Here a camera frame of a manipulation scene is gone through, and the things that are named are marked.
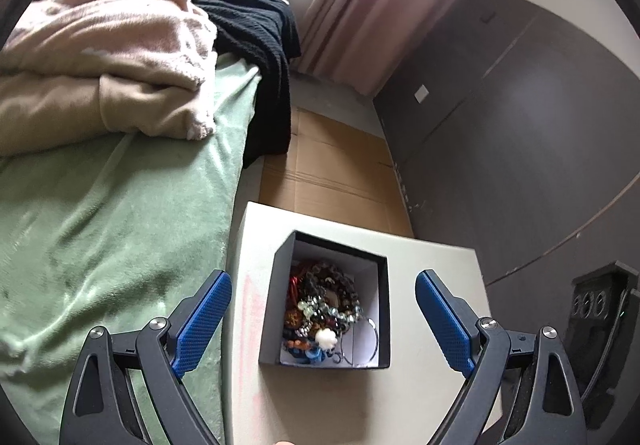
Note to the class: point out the flat cardboard sheet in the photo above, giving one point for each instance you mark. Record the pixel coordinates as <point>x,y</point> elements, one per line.
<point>330,165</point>

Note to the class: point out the pile of mixed jewelry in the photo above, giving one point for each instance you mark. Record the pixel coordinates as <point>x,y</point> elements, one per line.
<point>320,305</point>

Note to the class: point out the pink curtain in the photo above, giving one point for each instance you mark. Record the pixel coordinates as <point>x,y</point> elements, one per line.
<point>375,0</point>

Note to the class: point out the black box with white inside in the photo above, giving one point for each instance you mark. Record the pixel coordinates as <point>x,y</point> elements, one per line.
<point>272,305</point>

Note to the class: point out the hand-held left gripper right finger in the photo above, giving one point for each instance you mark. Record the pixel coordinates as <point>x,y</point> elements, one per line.
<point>445,320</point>

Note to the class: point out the white wardrobe label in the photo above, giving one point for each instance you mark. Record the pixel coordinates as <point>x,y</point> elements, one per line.
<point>422,95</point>

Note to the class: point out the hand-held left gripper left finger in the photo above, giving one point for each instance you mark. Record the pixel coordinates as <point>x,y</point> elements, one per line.
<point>200,325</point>

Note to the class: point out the green bed sheet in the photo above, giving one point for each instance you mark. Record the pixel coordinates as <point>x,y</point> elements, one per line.
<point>125,225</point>

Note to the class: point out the dark grey wardrobe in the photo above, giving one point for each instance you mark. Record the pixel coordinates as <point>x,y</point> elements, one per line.
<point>525,125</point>

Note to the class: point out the black knit blanket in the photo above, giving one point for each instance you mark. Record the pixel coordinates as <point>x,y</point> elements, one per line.
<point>255,25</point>

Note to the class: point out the pink fleece blanket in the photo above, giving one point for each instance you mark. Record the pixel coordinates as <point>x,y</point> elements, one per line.
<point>100,50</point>

